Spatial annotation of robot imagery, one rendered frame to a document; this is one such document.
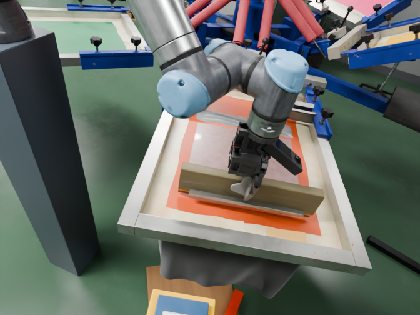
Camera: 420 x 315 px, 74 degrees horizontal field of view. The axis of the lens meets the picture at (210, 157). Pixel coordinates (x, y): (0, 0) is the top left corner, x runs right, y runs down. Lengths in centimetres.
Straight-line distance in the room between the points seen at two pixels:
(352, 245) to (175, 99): 56
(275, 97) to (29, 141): 74
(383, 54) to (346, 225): 77
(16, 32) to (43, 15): 94
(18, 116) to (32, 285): 104
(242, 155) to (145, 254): 123
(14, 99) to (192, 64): 58
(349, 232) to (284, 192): 20
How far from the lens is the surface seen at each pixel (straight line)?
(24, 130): 97
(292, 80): 50
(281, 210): 74
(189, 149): 88
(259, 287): 112
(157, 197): 75
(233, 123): 103
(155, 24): 44
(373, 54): 136
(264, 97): 52
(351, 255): 76
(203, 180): 68
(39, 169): 107
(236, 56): 53
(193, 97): 41
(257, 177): 63
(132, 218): 67
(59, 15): 182
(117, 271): 170
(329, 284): 194
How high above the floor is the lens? 154
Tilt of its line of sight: 42 degrees down
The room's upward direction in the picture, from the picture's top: 12 degrees clockwise
